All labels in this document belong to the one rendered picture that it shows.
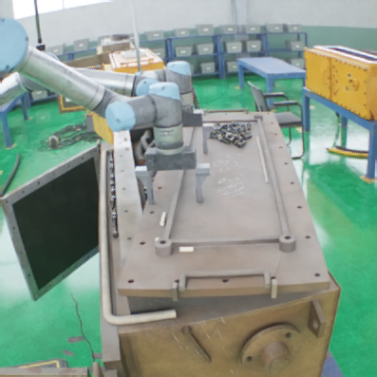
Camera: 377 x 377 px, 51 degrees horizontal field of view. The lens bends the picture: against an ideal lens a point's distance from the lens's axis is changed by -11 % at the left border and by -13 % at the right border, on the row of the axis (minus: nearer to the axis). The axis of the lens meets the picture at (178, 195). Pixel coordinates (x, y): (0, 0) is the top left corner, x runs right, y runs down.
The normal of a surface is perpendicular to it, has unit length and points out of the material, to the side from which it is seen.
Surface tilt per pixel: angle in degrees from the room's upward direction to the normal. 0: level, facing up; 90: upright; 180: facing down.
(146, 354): 90
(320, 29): 90
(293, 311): 90
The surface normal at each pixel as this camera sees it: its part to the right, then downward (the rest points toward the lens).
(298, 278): -0.09, -0.89
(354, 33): 0.18, 0.42
